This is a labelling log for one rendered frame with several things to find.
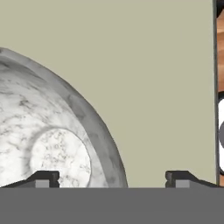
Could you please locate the white marble bowl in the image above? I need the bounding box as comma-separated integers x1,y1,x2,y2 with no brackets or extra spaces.
0,46,129,189

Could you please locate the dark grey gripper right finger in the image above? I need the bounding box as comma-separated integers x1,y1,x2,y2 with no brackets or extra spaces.
164,170,219,189

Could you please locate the white and black round object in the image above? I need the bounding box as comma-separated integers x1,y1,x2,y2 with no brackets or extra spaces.
217,92,224,177

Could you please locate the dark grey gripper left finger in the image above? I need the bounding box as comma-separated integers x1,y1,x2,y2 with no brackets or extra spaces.
0,171,60,189

